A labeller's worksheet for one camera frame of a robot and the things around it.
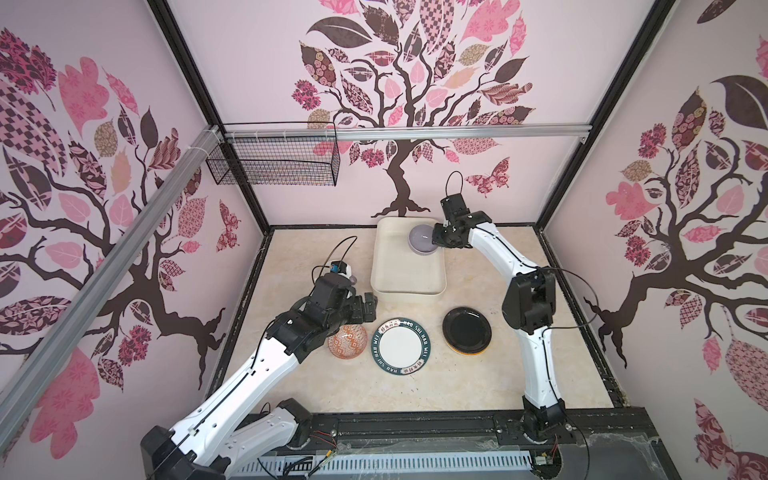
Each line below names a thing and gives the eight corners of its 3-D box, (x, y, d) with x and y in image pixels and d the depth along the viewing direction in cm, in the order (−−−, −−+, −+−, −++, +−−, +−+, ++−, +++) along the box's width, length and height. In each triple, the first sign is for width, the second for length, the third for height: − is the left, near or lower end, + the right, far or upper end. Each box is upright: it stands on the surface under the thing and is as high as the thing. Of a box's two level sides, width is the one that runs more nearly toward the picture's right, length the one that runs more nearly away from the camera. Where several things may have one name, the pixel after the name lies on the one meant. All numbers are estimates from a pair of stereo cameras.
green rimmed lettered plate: (370, 375, 85) (370, 373, 83) (373, 320, 96) (372, 317, 94) (431, 375, 85) (432, 373, 83) (427, 320, 96) (427, 317, 94)
